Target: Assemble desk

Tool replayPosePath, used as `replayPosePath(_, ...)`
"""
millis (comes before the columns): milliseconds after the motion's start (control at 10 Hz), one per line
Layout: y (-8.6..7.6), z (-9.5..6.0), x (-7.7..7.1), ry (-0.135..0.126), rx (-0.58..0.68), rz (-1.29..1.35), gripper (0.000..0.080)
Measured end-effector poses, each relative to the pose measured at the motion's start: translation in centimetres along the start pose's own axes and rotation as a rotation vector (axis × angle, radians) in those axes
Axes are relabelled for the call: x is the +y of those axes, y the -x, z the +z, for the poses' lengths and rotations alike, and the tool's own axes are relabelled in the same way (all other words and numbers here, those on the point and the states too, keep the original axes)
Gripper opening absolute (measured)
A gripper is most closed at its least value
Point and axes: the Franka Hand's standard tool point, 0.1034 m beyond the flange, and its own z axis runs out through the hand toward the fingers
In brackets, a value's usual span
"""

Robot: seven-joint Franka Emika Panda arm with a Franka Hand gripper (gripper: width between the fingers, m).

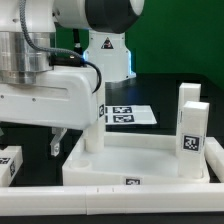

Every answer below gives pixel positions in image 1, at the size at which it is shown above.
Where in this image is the grey corrugated hose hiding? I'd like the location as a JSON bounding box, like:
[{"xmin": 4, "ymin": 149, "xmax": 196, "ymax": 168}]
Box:
[{"xmin": 17, "ymin": 0, "xmax": 84, "ymax": 58}]

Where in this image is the white desk top tray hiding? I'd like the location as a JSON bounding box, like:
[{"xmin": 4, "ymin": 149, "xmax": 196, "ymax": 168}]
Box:
[{"xmin": 62, "ymin": 132, "xmax": 210, "ymax": 186}]

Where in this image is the white L-shaped fence wall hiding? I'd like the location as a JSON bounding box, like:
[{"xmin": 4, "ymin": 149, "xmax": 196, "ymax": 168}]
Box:
[{"xmin": 0, "ymin": 137, "xmax": 224, "ymax": 216}]

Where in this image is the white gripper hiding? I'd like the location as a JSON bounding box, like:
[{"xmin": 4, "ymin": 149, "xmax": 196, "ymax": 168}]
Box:
[{"xmin": 0, "ymin": 66, "xmax": 98, "ymax": 156}]

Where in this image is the white paper marker sheet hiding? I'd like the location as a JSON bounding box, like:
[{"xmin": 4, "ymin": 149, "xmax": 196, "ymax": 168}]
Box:
[{"xmin": 105, "ymin": 105, "xmax": 157, "ymax": 125}]

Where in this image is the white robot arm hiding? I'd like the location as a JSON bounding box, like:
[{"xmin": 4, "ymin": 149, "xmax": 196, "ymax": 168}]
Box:
[{"xmin": 0, "ymin": 0, "xmax": 145, "ymax": 153}]

